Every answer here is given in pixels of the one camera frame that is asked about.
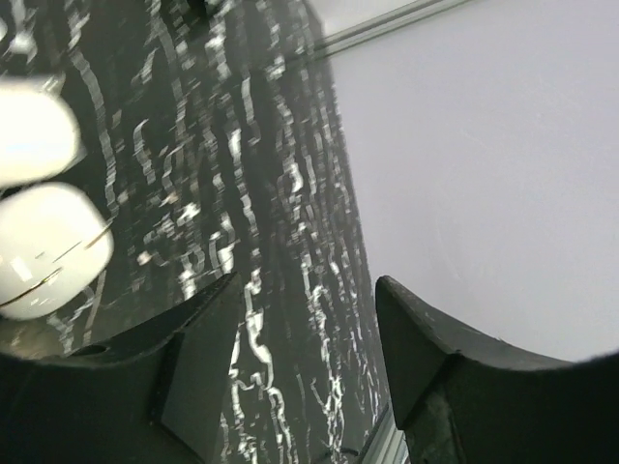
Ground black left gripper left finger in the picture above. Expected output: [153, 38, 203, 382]
[1, 274, 242, 463]

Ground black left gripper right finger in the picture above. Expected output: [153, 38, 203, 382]
[375, 276, 618, 463]

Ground small white square case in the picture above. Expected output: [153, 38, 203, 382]
[1, 77, 113, 321]

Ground black marbled mat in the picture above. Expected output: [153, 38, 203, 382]
[1, 1, 387, 463]

